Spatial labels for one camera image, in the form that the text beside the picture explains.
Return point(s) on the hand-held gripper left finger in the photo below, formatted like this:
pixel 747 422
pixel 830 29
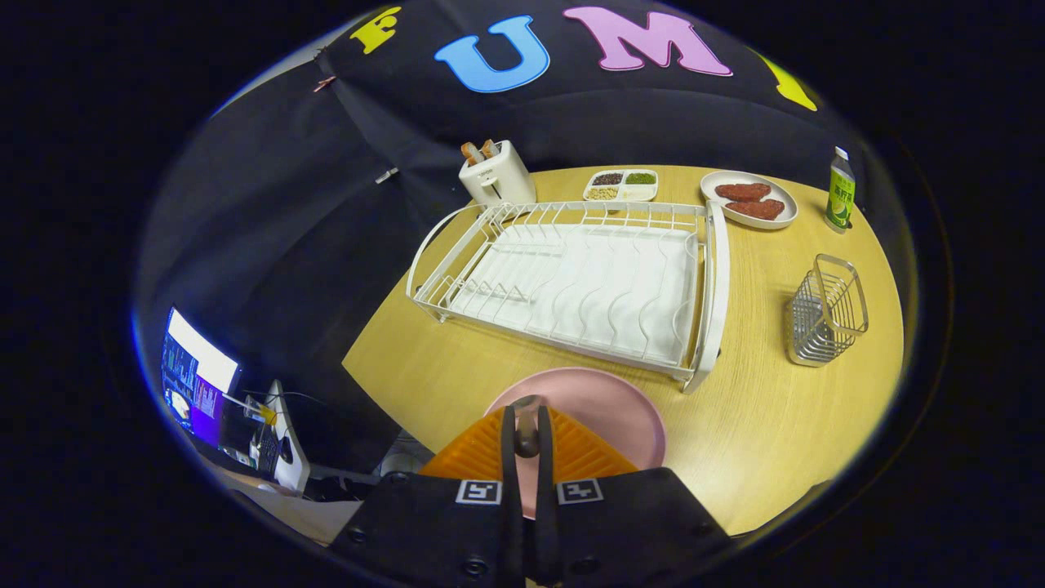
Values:
pixel 424 523

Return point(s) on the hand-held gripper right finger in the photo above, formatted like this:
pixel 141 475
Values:
pixel 629 523

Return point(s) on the pink plate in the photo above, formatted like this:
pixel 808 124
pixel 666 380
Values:
pixel 604 408

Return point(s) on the dark metal spoon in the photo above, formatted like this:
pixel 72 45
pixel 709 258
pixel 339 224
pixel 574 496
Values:
pixel 526 433

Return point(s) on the white divided bean dish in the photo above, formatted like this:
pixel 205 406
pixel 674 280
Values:
pixel 620 186

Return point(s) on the white oval plate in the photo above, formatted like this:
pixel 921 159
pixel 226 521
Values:
pixel 785 214

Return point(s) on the white device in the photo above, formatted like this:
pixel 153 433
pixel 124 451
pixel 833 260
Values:
pixel 290 465

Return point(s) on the computer monitor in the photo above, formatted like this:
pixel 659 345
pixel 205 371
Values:
pixel 200 367

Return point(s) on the black backdrop cloth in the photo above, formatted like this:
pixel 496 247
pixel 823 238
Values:
pixel 286 245

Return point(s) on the red meat piece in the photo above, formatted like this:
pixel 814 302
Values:
pixel 743 192
pixel 758 209

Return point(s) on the white cloth clip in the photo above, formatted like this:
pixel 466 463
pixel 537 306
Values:
pixel 386 175

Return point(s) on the white toaster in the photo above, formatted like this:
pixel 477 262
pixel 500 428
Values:
pixel 502 181

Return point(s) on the toasted bread slice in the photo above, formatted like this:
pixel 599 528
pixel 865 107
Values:
pixel 472 153
pixel 490 148

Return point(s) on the green drink bottle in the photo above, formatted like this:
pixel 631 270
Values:
pixel 841 196

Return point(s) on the pink cloth clip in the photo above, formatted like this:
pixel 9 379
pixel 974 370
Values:
pixel 324 82

